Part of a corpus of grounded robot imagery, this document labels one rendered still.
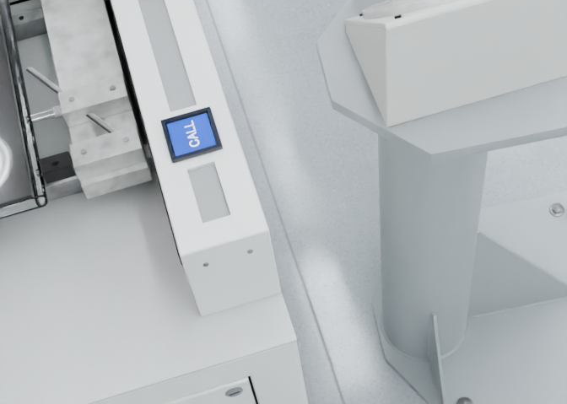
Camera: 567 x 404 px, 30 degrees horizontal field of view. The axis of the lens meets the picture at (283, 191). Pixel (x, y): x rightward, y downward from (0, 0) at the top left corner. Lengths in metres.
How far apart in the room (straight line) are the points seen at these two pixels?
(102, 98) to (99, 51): 0.10
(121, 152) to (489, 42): 0.44
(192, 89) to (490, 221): 1.11
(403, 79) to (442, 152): 0.11
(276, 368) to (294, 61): 1.32
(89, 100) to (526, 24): 0.51
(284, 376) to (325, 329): 0.84
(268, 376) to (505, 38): 0.47
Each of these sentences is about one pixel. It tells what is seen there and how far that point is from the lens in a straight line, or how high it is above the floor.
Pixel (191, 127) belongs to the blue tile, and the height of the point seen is 0.96.
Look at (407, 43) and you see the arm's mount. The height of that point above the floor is 0.97.
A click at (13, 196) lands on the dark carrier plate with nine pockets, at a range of 1.23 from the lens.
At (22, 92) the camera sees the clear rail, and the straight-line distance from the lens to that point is 1.31.
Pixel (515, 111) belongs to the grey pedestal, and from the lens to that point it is 1.32.
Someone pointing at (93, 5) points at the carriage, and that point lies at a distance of 1.41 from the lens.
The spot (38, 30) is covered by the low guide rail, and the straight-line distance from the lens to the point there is 1.47.
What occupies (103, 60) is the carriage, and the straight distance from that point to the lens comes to 1.34.
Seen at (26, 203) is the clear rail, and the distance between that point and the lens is 1.22.
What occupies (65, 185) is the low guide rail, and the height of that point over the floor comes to 0.84.
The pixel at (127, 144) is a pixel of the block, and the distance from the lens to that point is 1.22.
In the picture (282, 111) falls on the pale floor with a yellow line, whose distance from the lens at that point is 2.36.
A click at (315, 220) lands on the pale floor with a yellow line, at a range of 2.19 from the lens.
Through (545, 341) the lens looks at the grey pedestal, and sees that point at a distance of 2.06.
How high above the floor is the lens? 1.87
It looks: 57 degrees down
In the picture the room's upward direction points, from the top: 9 degrees counter-clockwise
